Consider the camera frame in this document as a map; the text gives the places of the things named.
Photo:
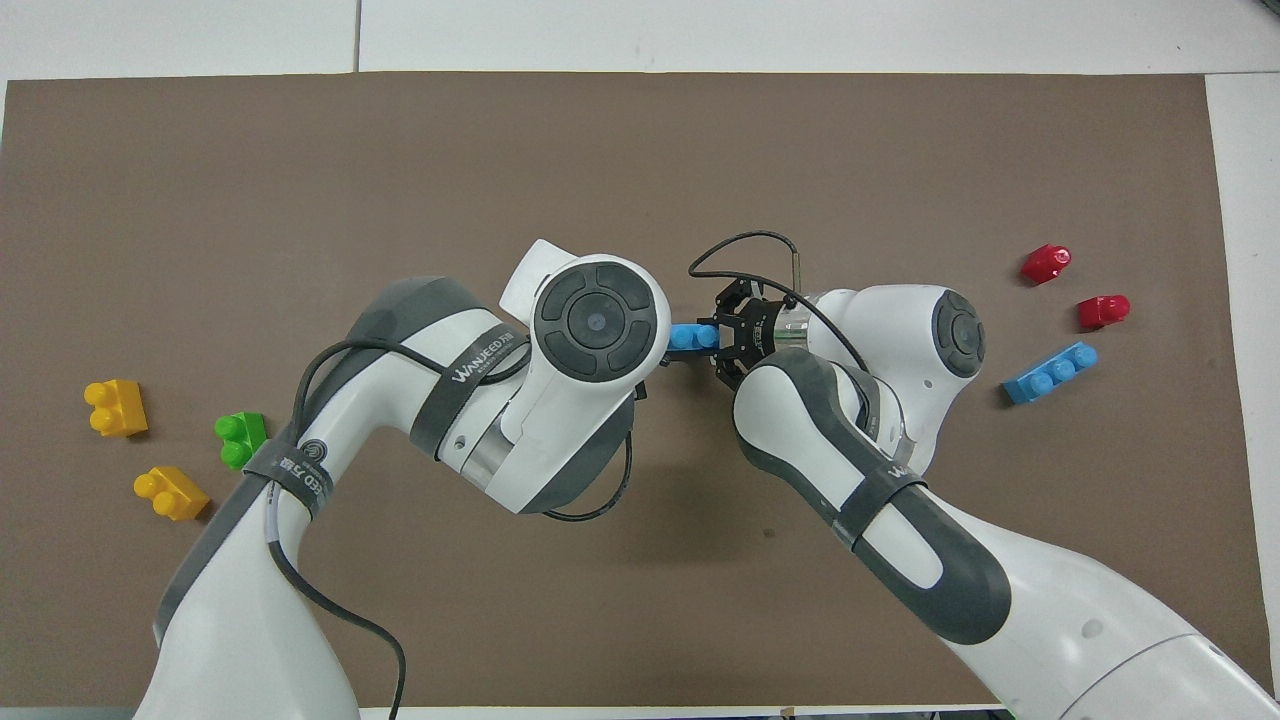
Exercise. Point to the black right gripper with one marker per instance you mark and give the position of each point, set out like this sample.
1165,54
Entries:
758,335

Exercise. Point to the blue three-stud block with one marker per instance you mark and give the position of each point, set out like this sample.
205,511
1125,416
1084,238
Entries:
685,338
1050,375

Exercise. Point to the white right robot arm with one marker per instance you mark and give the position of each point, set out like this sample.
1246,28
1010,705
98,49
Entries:
950,480

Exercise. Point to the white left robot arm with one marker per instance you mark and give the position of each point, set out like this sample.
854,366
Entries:
400,450

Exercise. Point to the red single-stud block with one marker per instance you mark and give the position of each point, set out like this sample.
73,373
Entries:
1102,312
1044,265

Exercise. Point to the green two-stud block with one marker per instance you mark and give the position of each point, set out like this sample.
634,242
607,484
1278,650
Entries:
235,440

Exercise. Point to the yellow two-stud block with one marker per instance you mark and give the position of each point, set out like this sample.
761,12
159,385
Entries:
172,492
118,408

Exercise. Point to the brown table mat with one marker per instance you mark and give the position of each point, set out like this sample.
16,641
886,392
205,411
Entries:
640,150

